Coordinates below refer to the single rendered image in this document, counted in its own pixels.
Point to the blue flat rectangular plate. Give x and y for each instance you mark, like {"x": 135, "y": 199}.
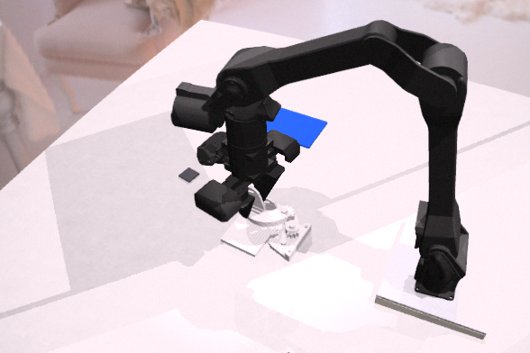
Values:
{"x": 305, "y": 129}

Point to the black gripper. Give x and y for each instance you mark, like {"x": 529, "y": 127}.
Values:
{"x": 257, "y": 166}

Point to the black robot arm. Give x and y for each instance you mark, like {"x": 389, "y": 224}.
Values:
{"x": 241, "y": 98}

